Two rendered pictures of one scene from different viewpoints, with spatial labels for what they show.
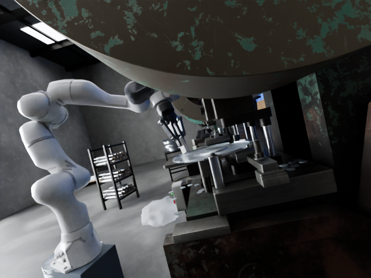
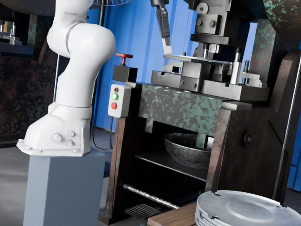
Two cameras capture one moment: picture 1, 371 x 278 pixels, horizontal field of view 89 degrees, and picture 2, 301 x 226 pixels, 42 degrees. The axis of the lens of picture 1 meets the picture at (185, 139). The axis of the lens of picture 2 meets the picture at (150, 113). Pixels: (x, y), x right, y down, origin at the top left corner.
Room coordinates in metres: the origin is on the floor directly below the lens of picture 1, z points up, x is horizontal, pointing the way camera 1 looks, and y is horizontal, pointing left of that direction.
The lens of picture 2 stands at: (-0.02, 1.44, 0.78)
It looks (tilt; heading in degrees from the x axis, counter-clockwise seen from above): 9 degrees down; 301
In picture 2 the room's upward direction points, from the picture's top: 8 degrees clockwise
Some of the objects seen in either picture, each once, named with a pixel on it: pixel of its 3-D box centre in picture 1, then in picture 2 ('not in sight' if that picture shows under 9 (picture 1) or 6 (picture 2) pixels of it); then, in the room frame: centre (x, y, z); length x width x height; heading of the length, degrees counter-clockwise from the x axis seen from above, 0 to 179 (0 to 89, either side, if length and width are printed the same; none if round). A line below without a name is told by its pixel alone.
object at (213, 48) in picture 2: (238, 128); (214, 48); (0.69, -0.20, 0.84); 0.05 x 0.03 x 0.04; 175
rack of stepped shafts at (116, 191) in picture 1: (114, 174); not in sight; (2.93, 1.21, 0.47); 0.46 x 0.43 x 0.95; 65
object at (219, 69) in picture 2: (244, 150); (212, 67); (0.69, -0.20, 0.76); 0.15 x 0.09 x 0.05; 175
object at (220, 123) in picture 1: (240, 122); (217, 43); (0.69, -0.21, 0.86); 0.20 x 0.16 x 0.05; 175
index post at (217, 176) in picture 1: (216, 169); (235, 72); (0.52, -0.06, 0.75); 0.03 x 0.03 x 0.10; 85
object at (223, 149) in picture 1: (210, 150); (199, 58); (0.70, -0.08, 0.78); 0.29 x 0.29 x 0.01
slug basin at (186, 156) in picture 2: not in sight; (198, 152); (0.69, -0.21, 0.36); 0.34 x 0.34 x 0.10
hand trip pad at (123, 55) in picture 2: not in sight; (123, 62); (1.04, -0.01, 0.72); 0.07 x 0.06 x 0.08; 85
